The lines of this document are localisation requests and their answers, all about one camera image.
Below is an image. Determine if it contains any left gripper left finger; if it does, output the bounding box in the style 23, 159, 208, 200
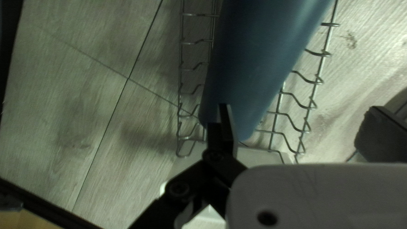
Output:
127, 103, 248, 229

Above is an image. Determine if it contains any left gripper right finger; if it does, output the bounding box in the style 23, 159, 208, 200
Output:
354, 106, 407, 163

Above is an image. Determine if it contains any dark blue cup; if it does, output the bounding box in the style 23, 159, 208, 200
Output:
198, 0, 334, 142

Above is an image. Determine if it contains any wire dish rack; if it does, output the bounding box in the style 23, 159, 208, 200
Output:
175, 0, 341, 164

